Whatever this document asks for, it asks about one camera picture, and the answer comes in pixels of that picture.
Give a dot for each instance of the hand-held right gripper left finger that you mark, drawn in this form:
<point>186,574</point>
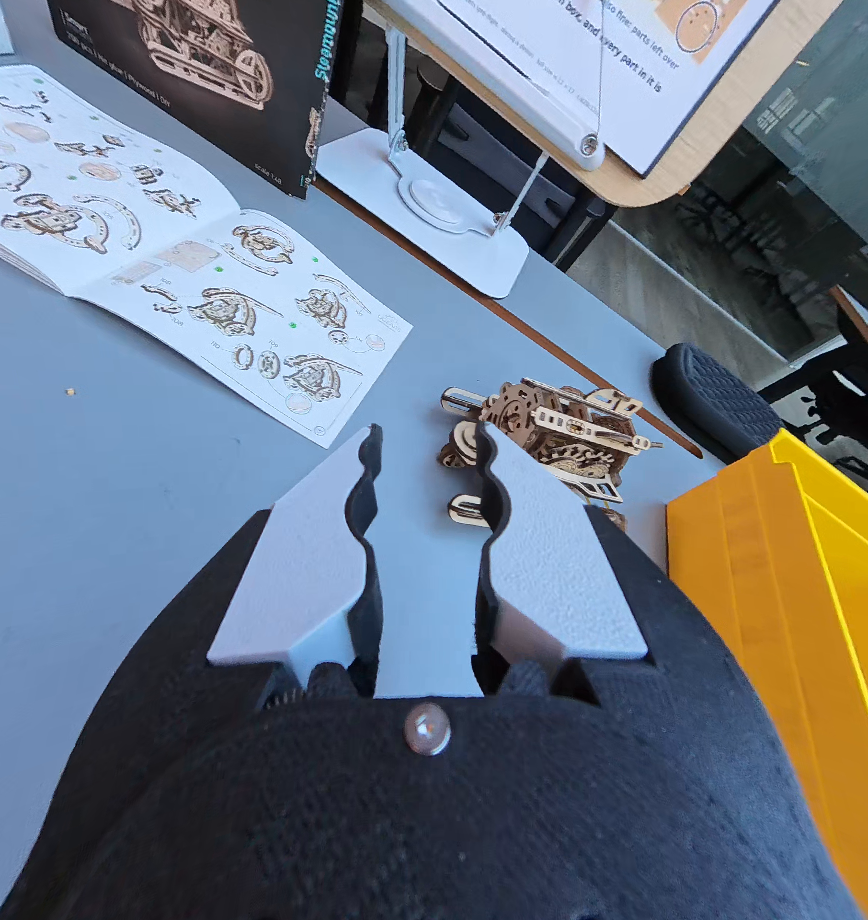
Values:
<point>297,575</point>

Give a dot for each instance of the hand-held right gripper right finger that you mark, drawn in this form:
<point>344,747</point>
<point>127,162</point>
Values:
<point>556,575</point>

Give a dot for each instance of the wooden submarine model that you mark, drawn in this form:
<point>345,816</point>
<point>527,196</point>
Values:
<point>549,424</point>

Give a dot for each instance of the black model kit box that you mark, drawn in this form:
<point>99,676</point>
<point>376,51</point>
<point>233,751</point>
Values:
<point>283,144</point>

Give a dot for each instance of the stack of yellow plastic bins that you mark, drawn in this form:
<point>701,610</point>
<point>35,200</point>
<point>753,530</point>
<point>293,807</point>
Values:
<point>764,611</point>

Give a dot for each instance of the white instruction booklet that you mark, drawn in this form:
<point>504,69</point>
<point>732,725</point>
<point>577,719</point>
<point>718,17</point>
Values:
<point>118,215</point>

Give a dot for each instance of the white document stand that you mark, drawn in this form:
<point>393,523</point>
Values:
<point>376,180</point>

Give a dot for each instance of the printed paper sheet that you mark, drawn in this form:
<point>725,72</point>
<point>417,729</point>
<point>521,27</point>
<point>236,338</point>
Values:
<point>585,43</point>

